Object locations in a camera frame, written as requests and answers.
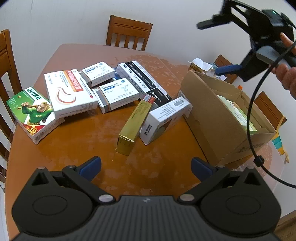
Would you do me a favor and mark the black and white long box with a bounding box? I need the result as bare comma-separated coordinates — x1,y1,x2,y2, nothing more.
115,61,173,109

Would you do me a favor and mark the light green bear box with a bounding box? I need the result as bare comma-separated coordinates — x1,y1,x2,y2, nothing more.
216,95,258,133

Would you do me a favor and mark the white box with teal circle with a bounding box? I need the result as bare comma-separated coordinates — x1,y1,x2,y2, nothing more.
139,97,193,146

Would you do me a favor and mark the gold tissue box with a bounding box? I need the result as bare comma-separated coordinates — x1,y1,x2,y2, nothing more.
188,57,217,77

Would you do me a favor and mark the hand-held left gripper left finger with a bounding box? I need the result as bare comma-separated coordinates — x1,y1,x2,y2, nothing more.
27,156,114,205

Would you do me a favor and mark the gold long box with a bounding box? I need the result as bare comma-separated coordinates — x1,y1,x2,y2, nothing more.
115,96,157,156

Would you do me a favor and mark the wooden chair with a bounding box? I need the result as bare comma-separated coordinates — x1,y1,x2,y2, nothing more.
213,54,239,84
106,15,153,52
0,29,17,167
254,91,287,129

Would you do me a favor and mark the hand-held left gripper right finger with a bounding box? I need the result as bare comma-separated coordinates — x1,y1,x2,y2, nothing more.
178,157,266,205

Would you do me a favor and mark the wooden desktop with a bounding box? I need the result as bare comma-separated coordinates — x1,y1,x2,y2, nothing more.
4,44,286,232

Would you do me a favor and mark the person's right hand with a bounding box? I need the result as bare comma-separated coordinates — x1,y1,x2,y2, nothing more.
271,33,296,100

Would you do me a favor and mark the white box with red swoosh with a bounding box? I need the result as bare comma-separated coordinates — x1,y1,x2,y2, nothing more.
44,69,99,120

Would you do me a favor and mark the small white box blue stripe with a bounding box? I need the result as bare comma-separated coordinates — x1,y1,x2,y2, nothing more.
92,81,140,114
81,61,115,87

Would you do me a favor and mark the black cable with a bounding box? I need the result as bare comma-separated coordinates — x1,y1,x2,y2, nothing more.
245,40,296,189

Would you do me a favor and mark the yellow and teal packet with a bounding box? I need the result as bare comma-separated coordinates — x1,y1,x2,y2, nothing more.
270,116,290,164

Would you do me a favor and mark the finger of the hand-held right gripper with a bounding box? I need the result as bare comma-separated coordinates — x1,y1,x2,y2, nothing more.
196,0,252,35
215,50,272,81

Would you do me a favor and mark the cardboard carton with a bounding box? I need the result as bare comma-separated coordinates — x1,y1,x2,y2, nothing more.
178,70,277,165

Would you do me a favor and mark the green box with cartoon hero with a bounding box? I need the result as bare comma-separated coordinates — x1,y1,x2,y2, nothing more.
6,86,65,145

